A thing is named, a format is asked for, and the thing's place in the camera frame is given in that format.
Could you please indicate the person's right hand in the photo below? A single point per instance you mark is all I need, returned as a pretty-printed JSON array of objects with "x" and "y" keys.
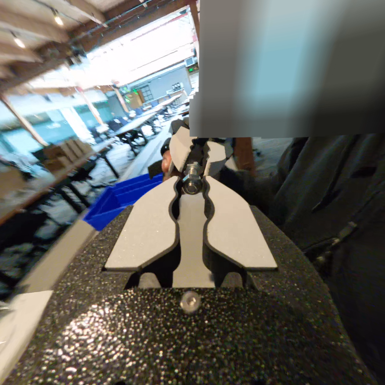
[{"x": 166, "y": 165}]

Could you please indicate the white flat sheet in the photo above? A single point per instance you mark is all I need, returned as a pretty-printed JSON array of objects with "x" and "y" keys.
[{"x": 21, "y": 324}]

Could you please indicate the silver hex nut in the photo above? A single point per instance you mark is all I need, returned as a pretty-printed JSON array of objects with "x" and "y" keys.
[{"x": 185, "y": 187}]

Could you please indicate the stack of cardboard boxes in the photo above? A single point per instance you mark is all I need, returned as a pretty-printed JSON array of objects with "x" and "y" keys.
[{"x": 63, "y": 153}]

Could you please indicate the person's right forearm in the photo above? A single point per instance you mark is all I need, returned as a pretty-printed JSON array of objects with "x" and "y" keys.
[{"x": 252, "y": 192}]

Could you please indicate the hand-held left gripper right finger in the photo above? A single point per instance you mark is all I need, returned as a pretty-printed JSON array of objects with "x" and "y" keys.
[{"x": 237, "y": 234}]

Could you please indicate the long wooden work table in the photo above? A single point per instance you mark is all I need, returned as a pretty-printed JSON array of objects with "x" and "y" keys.
[{"x": 45, "y": 183}]

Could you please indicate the silver hex bolt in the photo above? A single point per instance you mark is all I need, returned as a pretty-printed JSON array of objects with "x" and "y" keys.
[{"x": 193, "y": 168}]

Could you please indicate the blue plastic bin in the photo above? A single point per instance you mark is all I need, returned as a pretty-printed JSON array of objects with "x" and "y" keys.
[{"x": 120, "y": 198}]

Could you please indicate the row of office tables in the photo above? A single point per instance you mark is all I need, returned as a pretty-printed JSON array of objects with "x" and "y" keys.
[{"x": 144, "y": 117}]

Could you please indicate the wooden support post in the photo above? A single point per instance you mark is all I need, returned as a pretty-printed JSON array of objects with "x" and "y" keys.
[{"x": 245, "y": 156}]

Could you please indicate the ceiling spot lamp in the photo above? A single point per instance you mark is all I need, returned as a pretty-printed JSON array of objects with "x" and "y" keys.
[
  {"x": 19, "y": 42},
  {"x": 58, "y": 20}
]

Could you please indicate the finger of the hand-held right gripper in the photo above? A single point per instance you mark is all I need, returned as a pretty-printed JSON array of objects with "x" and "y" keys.
[
  {"x": 218, "y": 159},
  {"x": 180, "y": 150}
]

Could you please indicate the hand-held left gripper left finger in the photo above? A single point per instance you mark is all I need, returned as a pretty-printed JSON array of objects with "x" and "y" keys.
[{"x": 144, "y": 234}]

